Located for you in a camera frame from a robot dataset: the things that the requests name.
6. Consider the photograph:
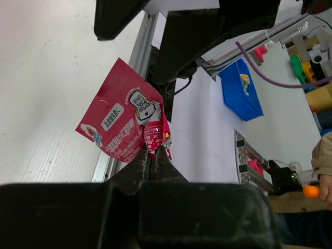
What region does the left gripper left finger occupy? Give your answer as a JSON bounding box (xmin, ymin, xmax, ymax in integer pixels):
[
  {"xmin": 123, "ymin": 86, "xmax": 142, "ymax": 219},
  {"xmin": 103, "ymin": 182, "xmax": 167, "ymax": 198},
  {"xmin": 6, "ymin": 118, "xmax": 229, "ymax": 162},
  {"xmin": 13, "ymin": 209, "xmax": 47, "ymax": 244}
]
[{"xmin": 0, "ymin": 147, "xmax": 148, "ymax": 249}]

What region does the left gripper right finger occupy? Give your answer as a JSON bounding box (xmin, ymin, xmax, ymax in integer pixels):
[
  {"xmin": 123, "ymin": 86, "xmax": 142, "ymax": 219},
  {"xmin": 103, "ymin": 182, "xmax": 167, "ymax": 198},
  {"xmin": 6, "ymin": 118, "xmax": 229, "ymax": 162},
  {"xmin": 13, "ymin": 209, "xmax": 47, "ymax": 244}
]
[{"xmin": 137, "ymin": 145, "xmax": 282, "ymax": 249}]

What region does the pink snack packet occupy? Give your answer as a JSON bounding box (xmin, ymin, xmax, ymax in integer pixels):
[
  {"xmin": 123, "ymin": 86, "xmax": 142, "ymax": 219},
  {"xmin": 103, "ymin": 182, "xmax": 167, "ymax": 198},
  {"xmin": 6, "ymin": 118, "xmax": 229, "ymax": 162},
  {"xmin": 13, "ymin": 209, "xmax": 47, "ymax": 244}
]
[{"xmin": 76, "ymin": 59, "xmax": 172, "ymax": 163}]

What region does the blue plastic bin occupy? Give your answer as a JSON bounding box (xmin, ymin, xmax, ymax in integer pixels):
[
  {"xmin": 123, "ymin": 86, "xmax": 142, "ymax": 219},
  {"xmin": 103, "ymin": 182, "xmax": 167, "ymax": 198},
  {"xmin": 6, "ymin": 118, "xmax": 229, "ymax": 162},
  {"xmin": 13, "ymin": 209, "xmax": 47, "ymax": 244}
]
[{"xmin": 219, "ymin": 58, "xmax": 264, "ymax": 122}]

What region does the aluminium table rail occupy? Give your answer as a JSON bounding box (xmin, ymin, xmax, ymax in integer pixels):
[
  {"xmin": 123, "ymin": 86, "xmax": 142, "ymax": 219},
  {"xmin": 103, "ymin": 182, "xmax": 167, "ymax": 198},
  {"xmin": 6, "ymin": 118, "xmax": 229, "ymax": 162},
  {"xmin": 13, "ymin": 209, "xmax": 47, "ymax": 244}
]
[{"xmin": 92, "ymin": 13, "xmax": 160, "ymax": 183}]

